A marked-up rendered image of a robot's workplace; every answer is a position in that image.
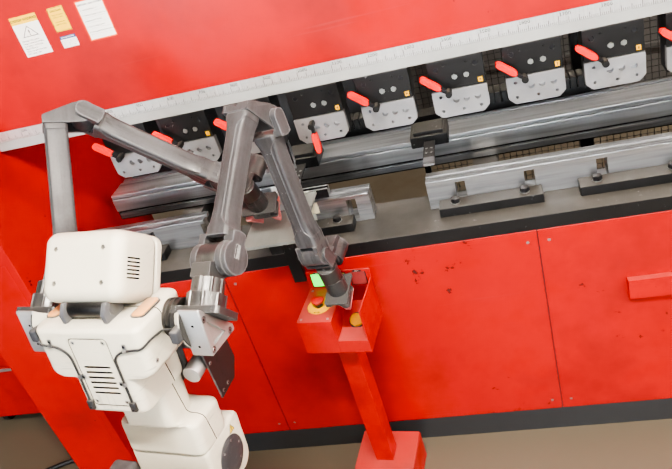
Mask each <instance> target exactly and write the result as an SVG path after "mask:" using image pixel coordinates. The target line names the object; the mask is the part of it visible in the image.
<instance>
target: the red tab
mask: <svg viewBox="0 0 672 469"><path fill-rule="evenodd" d="M627 285H628V296H629V299H637V298H646V297H654V296H663V295H671V294H672V272H664V273H656V274H648V275H640V276H632V277H627Z"/></svg>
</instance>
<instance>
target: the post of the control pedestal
mask: <svg viewBox="0 0 672 469"><path fill-rule="evenodd" d="M339 355H340V358H341V361H342V363H343V366H344V369H345V372H346V375H347V377H348V380H349V383H350V386H351V389H352V391H353V394H354V397H355V400H356V403H357V405H358V408H359V411H360V414H361V417H362V419H363V422H364V425H365V428H366V431H367V433H368V436H369V439H370V442H371V445H372V447H373V450H374V453H375V456H376V459H377V460H394V456H395V452H396V447H397V445H396V442H395V439H394V436H393V433H392V430H391V427H390V424H389V421H388V418H387V415H386V412H385V409H384V406H383V403H382V400H381V397H380V394H379V391H378V388H377V385H376V382H375V379H374V376H373V373H372V370H371V367H370V364H369V361H368V358H367V355H366V352H345V353H342V352H341V353H339Z"/></svg>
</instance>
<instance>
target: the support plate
mask: <svg viewBox="0 0 672 469"><path fill-rule="evenodd" d="M304 194H305V196H306V199H307V201H308V204H309V206H311V207H310V209H311V211H312V208H313V204H314V201H315V197H316V194H317V193H316V191H313V192H307V193H304ZM281 211H282V212H281V216H282V218H281V220H277V219H274V218H272V217H269V218H264V223H257V222H253V223H252V225H251V228H250V230H249V233H248V235H247V238H246V240H245V248H246V250H247V251H249V250H256V249H263V248H269V247H276V246H282V245H289V244H295V241H294V235H293V231H292V227H291V224H290V222H289V219H288V217H287V214H286V212H285V211H284V210H281Z"/></svg>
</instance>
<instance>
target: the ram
mask: <svg viewBox="0 0 672 469"><path fill-rule="evenodd" d="M75 1H79V0H0V133H2V132H6V131H11V130H15V129H20V128H25V127H29V126H34V125H39V124H42V118H41V115H42V114H43V113H46V112H48V111H51V110H53V109H56V108H59V107H61V106H64V105H66V104H69V103H72V102H74V101H75V102H76V101H79V100H86V101H89V102H91V103H92V104H94V105H96V106H98V107H101V108H103V109H105V110H108V109H112V108H117V107H122V106H126V105H131V104H135V103H140V102H145V101H149V100H154V99H159V98H163V97H168V96H172V95H177V94H182V93H186V92H191V91H195V90H200V89H205V88H209V87H214V86H219V85H223V84H228V83H232V82H237V81H242V80H246V79H251V78H255V77H260V76H265V75H269V74H274V73H279V72H283V71H288V70H292V69H297V68H302V67H306V66H311V65H315V64H320V63H325V62H329V61H334V60H339V59H343V58H348V57H352V56H357V55H362V54H366V53H371V52H375V51H380V50H385V49H389V48H394V47H399V46H403V45H408V44H412V43H417V42H422V41H426V40H431V39H435V38H440V37H445V36H449V35H454V34H459V33H463V32H468V31H472V30H477V29H482V28H486V27H491V26H495V25H500V24H505V23H509V22H514V21H519V20H523V19H528V18H532V17H537V16H542V15H546V14H551V13H555V12H560V11H565V10H569V9H574V8H579V7H583V6H588V5H592V4H597V3H602V2H606V1H611V0H103V1H104V4H105V6H106V8H107V11H108V13H109V15H110V17H111V20H112V22H113V24H114V27H115V29H116V31H117V33H118V35H115V36H111V37H107V38H103V39H99V40H95V41H91V40H90V37H89V35H88V33H87V31H86V29H85V27H84V24H83V22H82V20H81V18H80V16H79V13H78V11H77V9H76V7H75V5H74V3H73V2H75ZM59 5H62V8H63V10H64V12H65V14H66V16H67V18H68V20H69V22H70V25H71V27H72V29H70V30H66V31H62V32H58V33H57V32H56V30H55V28H54V25H53V23H52V21H51V19H50V17H49V15H48V13H47V11H46V9H48V8H52V7H55V6H59ZM33 12H34V13H35V15H36V17H37V19H38V21H39V23H40V25H41V27H42V29H43V31H44V34H45V36H46V38H47V40H48V42H49V44H50V46H51V48H52V50H53V52H49V53H45V54H41V55H37V56H33V57H29V58H28V57H27V55H26V53H25V51H24V49H23V47H22V45H21V43H20V41H19V39H18V37H17V35H16V33H15V32H14V30H13V28H12V26H11V24H10V22H9V20H8V19H11V18H14V17H18V16H22V15H26V14H30V13H33ZM669 12H672V0H671V1H666V2H661V3H657V4H652V5H647V6H642V7H638V8H633V9H628V10H624V11H619V12H614V13H610V14H605V15H600V16H595V17H591V18H586V19H581V20H577V21H572V22H567V23H562V24H558V25H553V26H548V27H544V28H539V29H534V30H530V31H525V32H520V33H515V34H511V35H506V36H501V37H497V38H492V39H487V40H482V41H478V42H473V43H468V44H464V45H459V46H454V47H450V48H445V49H440V50H435V51H431V52H426V53H421V54H417V55H412V56H407V57H402V58H398V59H393V60H388V61H384V62H379V63H374V64H370V65H365V66H360V67H355V68H351V69H346V70H341V71H337V72H332V73H327V74H322V75H318V76H313V77H308V78H304V79H299V80H294V81H290V82H285V83H280V84H275V85H271V86H266V87H261V88H257V89H252V90H247V91H242V92H238V93H233V94H228V95H224V96H219V97H214V98H210V99H205V100H200V101H195V102H191V103H186V104H181V105H177V106H172V107H167V108H162V109H158V110H153V111H148V112H144V113H139V114H134V115H130V116H125V117H120V118H117V119H119V120H121V121H123V122H125V123H127V124H129V125H132V124H137V123H142V122H147V121H151V120H156V119H161V118H166V117H171V116H175V115H180V114H185V113H190V112H194V111H199V110H204V109H209V108H214V107H218V106H223V105H228V104H233V103H238V102H242V101H246V100H252V99H257V98H262V97H266V96H271V95H276V94H281V93H286V92H290V91H295V90H300V89H305V88H309V87H314V86H319V85H324V84H329V83H333V82H338V81H343V80H348V79H353V78H357V77H362V76H367V75H372V74H377V73H381V72H386V71H391V70H396V69H400V68H405V67H410V66H415V65H420V64H424V63H429V62H434V61H439V60H444V59H448V58H453V57H458V56H463V55H468V54H472V53H477V52H482V51H487V50H491V49H496V48H501V47H506V46H511V45H515V44H520V43H525V42H530V41H535V40H539V39H544V38H549V37H554V36H559V35H563V34H568V33H573V32H578V31H583V30H587V29H592V28H597V27H602V26H606V25H611V24H616V23H621V22H626V21H630V20H635V19H640V18H645V17H650V16H654V15H659V14H664V13H669ZM73 33H75V35H76V37H77V40H78V42H79V44H80V45H77V46H73V47H69V48H64V46H63V44H62V42H61V40H60V38H59V37H61V36H65V35H69V34H73Z"/></svg>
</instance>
